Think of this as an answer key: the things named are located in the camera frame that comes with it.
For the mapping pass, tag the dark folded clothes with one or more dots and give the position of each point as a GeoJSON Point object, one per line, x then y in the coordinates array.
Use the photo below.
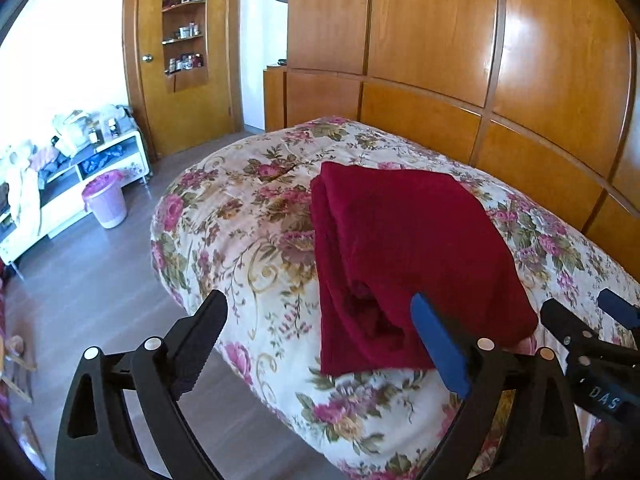
{"type": "Point", "coordinates": [105, 158]}

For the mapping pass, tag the glass jar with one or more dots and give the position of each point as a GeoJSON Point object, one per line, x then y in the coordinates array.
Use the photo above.
{"type": "Point", "coordinates": [94, 136]}

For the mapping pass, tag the small dark object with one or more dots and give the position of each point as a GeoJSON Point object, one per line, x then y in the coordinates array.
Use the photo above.
{"type": "Point", "coordinates": [276, 62]}

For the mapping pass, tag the wooden panelled headboard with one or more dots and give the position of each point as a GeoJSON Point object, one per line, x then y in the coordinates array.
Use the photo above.
{"type": "Point", "coordinates": [425, 25]}

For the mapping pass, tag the light wooden object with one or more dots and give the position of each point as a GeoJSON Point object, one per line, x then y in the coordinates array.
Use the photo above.
{"type": "Point", "coordinates": [15, 355]}

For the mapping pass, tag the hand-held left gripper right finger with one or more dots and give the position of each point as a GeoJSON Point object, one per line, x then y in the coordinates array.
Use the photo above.
{"type": "Point", "coordinates": [440, 345]}

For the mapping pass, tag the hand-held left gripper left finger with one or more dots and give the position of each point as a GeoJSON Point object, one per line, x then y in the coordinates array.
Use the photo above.
{"type": "Point", "coordinates": [197, 345]}

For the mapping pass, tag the wooden door with shelf niche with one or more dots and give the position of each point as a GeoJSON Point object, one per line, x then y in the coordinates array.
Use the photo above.
{"type": "Point", "coordinates": [150, 110]}

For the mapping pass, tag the floral bedspread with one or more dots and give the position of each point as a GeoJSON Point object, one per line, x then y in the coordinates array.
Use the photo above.
{"type": "Point", "coordinates": [240, 220]}

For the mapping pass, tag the dark red garment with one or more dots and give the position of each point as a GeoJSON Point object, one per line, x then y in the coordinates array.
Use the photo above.
{"type": "Point", "coordinates": [400, 235]}

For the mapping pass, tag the white low cabinet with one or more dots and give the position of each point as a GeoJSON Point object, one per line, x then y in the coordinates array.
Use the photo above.
{"type": "Point", "coordinates": [55, 205]}

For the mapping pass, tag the clear plastic bag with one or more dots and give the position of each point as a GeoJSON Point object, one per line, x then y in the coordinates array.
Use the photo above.
{"type": "Point", "coordinates": [117, 117]}

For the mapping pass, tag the pink trash bin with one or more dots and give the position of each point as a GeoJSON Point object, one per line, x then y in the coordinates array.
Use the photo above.
{"type": "Point", "coordinates": [107, 205]}

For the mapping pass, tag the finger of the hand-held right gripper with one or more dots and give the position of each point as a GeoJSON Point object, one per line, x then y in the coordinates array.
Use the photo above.
{"type": "Point", "coordinates": [567, 325]}
{"type": "Point", "coordinates": [620, 305]}

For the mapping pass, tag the pile of light clothes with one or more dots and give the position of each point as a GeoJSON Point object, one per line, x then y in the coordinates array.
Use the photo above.
{"type": "Point", "coordinates": [22, 180]}

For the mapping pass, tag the wooden nightstand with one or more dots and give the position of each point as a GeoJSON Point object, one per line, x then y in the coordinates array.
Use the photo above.
{"type": "Point", "coordinates": [274, 100]}

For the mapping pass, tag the white bag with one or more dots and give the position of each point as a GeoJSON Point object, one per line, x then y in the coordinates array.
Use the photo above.
{"type": "Point", "coordinates": [70, 130]}

